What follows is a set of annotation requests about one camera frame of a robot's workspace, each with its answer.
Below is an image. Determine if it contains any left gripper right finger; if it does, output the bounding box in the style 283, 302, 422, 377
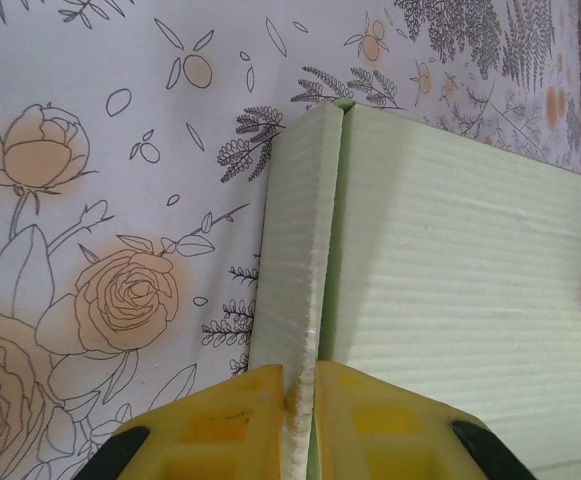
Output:
311, 359, 539, 480

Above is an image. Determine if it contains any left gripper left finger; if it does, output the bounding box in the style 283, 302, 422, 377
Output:
77, 363, 287, 480

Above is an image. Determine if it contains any green paper box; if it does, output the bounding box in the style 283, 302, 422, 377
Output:
247, 97, 581, 480

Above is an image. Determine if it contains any floral tablecloth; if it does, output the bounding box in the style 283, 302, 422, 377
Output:
0, 0, 581, 480

